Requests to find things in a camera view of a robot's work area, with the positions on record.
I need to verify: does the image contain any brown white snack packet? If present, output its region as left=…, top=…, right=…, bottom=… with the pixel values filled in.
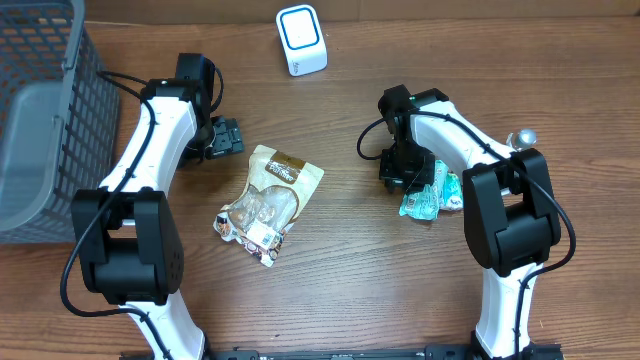
left=213, top=145, right=324, bottom=268

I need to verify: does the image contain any teal white snack packet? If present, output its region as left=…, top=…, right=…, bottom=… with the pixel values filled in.
left=399, top=160, right=449, bottom=221

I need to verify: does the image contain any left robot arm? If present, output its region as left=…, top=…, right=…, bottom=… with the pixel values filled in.
left=59, top=53, right=244, bottom=359

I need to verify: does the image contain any grey plastic mesh basket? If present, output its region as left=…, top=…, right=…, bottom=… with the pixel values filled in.
left=1, top=0, right=120, bottom=244

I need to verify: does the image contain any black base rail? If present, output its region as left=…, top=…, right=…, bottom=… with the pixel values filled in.
left=119, top=342, right=566, bottom=360

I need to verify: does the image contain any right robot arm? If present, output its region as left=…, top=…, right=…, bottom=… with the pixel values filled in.
left=378, top=85, right=563, bottom=359

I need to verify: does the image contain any yellow juice bottle silver cap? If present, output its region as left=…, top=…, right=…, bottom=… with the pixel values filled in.
left=506, top=128, right=538, bottom=151

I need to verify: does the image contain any white barcode scanner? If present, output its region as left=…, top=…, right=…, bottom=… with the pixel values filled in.
left=275, top=4, right=328, bottom=77

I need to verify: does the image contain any teal white tissue pack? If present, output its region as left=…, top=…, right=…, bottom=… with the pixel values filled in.
left=440, top=172, right=464, bottom=211

